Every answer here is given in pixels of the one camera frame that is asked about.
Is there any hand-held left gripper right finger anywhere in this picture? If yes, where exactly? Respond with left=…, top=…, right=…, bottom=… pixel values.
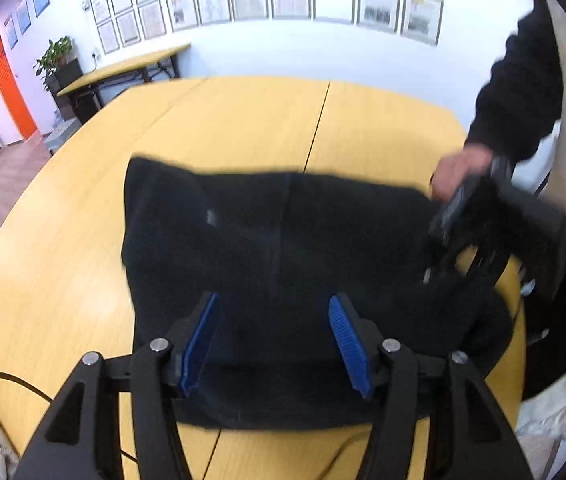
left=328, top=294, right=534, bottom=480

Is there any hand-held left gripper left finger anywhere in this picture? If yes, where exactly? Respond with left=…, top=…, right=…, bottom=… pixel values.
left=13, top=291, right=221, bottom=480

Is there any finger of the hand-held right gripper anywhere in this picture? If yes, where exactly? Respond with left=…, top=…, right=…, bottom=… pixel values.
left=463, top=244, right=511, bottom=291
left=422, top=241, right=460, bottom=286

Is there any black garment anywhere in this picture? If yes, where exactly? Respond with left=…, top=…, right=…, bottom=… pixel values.
left=122, top=156, right=514, bottom=431

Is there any person's right forearm black sleeve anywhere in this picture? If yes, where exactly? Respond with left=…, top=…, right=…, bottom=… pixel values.
left=465, top=0, right=564, bottom=162

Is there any person's right hand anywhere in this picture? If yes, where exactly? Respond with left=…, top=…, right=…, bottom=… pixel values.
left=430, top=142, right=496, bottom=201

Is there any white bag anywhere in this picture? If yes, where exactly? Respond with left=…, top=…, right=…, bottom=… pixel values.
left=515, top=350, right=566, bottom=480

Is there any grey box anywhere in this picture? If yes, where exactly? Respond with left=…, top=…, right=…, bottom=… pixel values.
left=43, top=117, right=82, bottom=156

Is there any yellow folding table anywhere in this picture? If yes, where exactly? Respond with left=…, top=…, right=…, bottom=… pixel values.
left=57, top=44, right=192, bottom=111

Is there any black cabinet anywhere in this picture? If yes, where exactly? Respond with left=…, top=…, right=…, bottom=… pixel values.
left=45, top=57, right=101, bottom=122

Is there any orange door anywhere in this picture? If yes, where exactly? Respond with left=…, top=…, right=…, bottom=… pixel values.
left=0, top=36, right=38, bottom=140

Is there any green potted plant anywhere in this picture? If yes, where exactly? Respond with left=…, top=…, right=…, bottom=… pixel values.
left=33, top=35, right=74, bottom=81

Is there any thin black cable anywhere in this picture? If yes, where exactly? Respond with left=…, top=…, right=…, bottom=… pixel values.
left=320, top=432, right=366, bottom=468

